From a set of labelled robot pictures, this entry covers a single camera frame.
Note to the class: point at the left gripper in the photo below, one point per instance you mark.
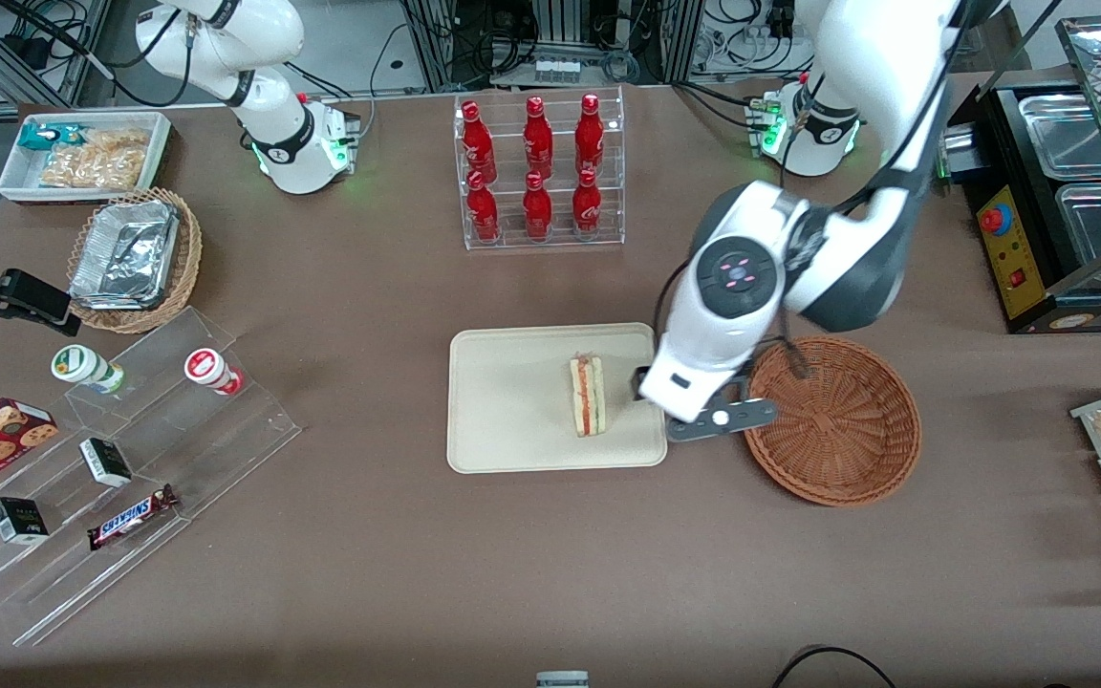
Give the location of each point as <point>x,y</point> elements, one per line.
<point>639,382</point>

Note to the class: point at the layered sandwich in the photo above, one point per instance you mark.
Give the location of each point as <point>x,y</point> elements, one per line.
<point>588,397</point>

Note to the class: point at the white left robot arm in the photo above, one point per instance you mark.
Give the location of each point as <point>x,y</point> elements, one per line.
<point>856,38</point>

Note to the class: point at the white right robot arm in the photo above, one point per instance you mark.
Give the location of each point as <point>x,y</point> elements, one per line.
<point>273,143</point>

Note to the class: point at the beige plastic tray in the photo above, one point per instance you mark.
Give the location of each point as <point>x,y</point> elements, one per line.
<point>512,401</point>

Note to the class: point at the small light wicker basket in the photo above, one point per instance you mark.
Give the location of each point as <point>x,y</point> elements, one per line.
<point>187,248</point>

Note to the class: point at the large brown wicker basket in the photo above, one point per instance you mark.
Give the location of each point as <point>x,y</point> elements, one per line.
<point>837,449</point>

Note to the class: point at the green lidded cup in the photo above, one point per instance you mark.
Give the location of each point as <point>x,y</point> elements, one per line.
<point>82,366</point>

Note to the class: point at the aluminium foil container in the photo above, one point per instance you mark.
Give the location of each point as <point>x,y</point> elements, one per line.
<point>125,253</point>

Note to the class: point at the white rectangular snack bin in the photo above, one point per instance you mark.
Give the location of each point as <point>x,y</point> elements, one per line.
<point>20,182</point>

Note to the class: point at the clear bag of chips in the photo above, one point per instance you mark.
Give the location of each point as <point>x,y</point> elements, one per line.
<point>97,162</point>

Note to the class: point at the teal snack packet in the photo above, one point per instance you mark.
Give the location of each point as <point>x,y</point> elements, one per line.
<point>46,136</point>

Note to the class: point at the small black carton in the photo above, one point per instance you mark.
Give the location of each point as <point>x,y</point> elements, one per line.
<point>18,521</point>
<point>106,462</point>

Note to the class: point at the red soda bottle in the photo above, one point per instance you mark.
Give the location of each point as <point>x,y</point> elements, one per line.
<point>483,212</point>
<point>587,208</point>
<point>479,143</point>
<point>537,210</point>
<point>538,141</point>
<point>590,139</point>

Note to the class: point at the red lidded cup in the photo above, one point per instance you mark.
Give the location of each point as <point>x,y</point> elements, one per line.
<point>209,368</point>

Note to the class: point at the clear acrylic bottle rack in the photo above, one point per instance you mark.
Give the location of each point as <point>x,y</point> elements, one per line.
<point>512,239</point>

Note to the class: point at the Snickers chocolate bar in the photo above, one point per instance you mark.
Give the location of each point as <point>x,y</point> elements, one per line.
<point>130,517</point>

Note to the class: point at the clear acrylic step display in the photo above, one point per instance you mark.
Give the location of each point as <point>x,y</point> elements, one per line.
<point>226,449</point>

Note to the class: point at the small grey device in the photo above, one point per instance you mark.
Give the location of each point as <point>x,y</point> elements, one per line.
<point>562,680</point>

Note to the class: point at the white power strip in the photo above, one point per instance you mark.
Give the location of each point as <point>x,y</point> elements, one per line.
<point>557,71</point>

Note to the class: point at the black food warmer yellow panel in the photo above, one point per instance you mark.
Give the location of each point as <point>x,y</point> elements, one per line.
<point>1014,277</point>

